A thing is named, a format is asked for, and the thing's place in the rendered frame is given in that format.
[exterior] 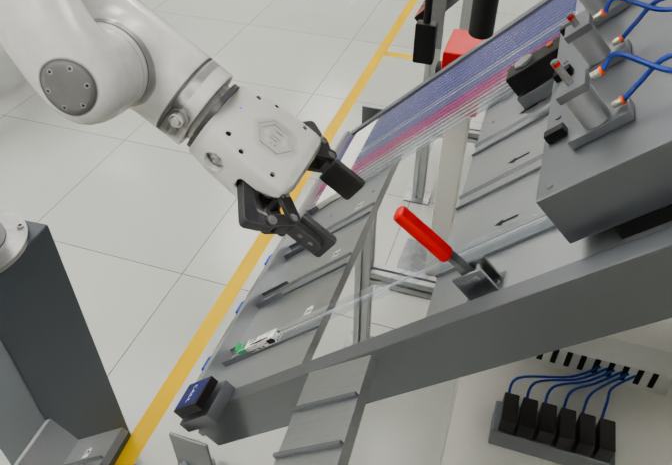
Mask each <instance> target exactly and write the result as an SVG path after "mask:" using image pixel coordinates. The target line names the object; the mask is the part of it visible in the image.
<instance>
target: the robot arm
mask: <svg viewBox="0 0 672 465"><path fill-rule="evenodd" d="M0 44H1V46H2V47H3V49H4V50H5V51H6V53H7V54H8V55H9V57H10V58H11V59H12V61H13V62H14V64H15V65H16V66H17V68H18V69H19V70H20V72H21V73H22V74H23V76H24V77H25V78H26V80H27V81H28V82H29V83H30V85H31V86H32V87H33V88H34V89H35V91H36V92H37V93H38V94H39V95H40V96H41V98H42V99H43V100H44V101H45V102H46V103H47V104H48V105H49V106H50V107H52V108H53V109H54V110H55V111H56V112H57V113H58V114H60V115H61V116H63V117H64V118H66V119H68V120H70V121H72V122H75V123H78V124H82V125H96V124H101V123H104V122H106V121H109V120H111V119H113V118H115V117H116V116H118V115H120V114H121V113H123V112H124V111H126V110H127V109H131V110H133V111H135V112H136V113H138V114H139V115H140V116H142V117H143V118H144V119H146V120H147V121H148V122H150V123H151V124H152V125H153V126H155V127H156V128H158V129H159V130H160V131H161V132H163V133H164V134H165V135H167V136H168V137H169V138H170V139H172V140H173V141H174V142H176V143H177V144H178V145H180V144H181V143H182V142H184V141H185V140H186V139H187V138H189V141H188V143H187V146H188V147H190V148H189V151H190V153H191V154H192V155H193V156H194V157H195V158H196V159H197V161H198V162H199V163H200V164H201V165H202V166H203V167H204V168H205V169H206V170H207V171H208V172H209V173H210V174H211V175H212V176H213V177H214V178H215V179H216V180H217V181H219V182H220V183H221V184H222V185H223V186H224V187H225V188H226V189H228V190H229V191H230V192H231V193H232V194H233V195H235V196H236V197H237V200H238V222H239V225H240V226H241V227H242V228H245V229H250V230H254V231H260V232H261V233H263V234H277V235H279V236H281V237H283V236H285V235H286V234H287V235H288V236H290V237H291V238H292V239H294V240H295V241H296V242H298V243H299V244H300V245H301V246H303V247H304V248H305V249H307V250H308V251H309V252H311V253H312V254H313V255H314V256H316V257H321V256H322V255H323V254H324V253H326V252H327V251H328V250H329V249H330V248H331V247H332V246H334V245H335V243H336V241H337V239H336V237H335V236H334V235H333V234H332V233H330V232H329V231H328V230H327V229H325V228H324V227H323V226H321V225H320V224H319V223H318V222H316V221H315V220H314V219H312V218H311V217H310V216H309V215H306V214H304V215H303V216H302V217H301V218H300V215H299V213H298V211H297V209H296V207H295V205H294V203H293V200H292V198H291V196H290V194H289V193H290V192H292V191H293V190H294V189H295V188H296V186H297V185H298V183H299V182H300V180H301V179H302V177H303V176H304V174H305V172H306V171H307V170H308V171H313V172H318V173H322V174H321V175H320V177H319V178H320V179H321V180H322V181H323V182H324V183H325V184H327V185H328V186H329V187H330V188H332V189H333V190H334V191H335V192H337V193H338V194H339V195H340V196H342V197H343V198H344V199H346V200H349V199H350V198H352V197H353V196H354V195H355V194H356V193H357V192H358V191H359V190H360V189H361V188H362V187H363V186H364V184H365V181H364V180H363V179H362V178H361V177H360V176H358V175H357V174H356V173H355V172H353V171H352V170H351V169H350V168H348V167H347V166H346V165H345V164H343V163H342V162H341V161H340V160H339V159H336V158H337V154H336V152H335V151H334V150H332V149H331V148H330V146H329V143H328V141H327V139H326V138H325V137H324V136H322V133H321V132H320V130H319V129H318V127H317V125H316V124H315V122H313V121H304V122H301V121H300V120H299V119H297V118H296V117H295V116H293V115H292V114H290V113H289V112H288V111H286V110H285V109H283V108H282V107H280V106H279V105H277V104H276V103H275V102H273V101H271V100H270V99H268V98H267V97H265V96H263V95H262V94H260V93H258V92H256V91H255V90H253V89H251V88H249V87H247V86H245V85H242V86H241V87H239V86H238V85H237V84H234V85H232V86H231V87H229V84H230V82H231V81H232V79H233V75H232V74H230V73H229V72H228V71H227V70H225V69H224V68H223V67H222V66H220V65H219V64H218V63H217V62H216V61H214V60H213V59H212V58H211V57H209V56H208V55H207V54H206V53H205V52H203V51H202V50H201V49H200V48H198V47H197V46H196V45H195V44H193V43H192V42H191V41H190V40H188V39H187V38H186V37H185V36H184V35H182V34H181V33H180V32H179V31H177V30H176V29H175V28H174V27H172V26H171V25H170V24H169V23H167V22H166V21H165V20H164V19H163V18H161V17H160V16H159V15H158V14H156V13H155V12H154V11H153V10H151V9H150V8H149V7H148V6H146V5H145V4H144V3H143V2H142V1H140V0H0ZM314 159H315V160H314ZM280 208H282V210H283V213H284V214H281V212H280ZM267 215H268V216H267ZM29 235H30V233H29V229H28V226H27V224H26V222H25V221H24V219H23V218H22V217H21V216H19V215H18V214H16V213H14V212H12V211H8V210H5V209H0V273H1V272H3V271H4V270H5V269H7V268H8V267H10V266H11V265H12V264H13V263H14V262H15V261H16V260H17V259H18V258H19V257H20V256H21V255H22V253H23V252H24V251H25V249H26V247H27V245H28V242H29Z"/></svg>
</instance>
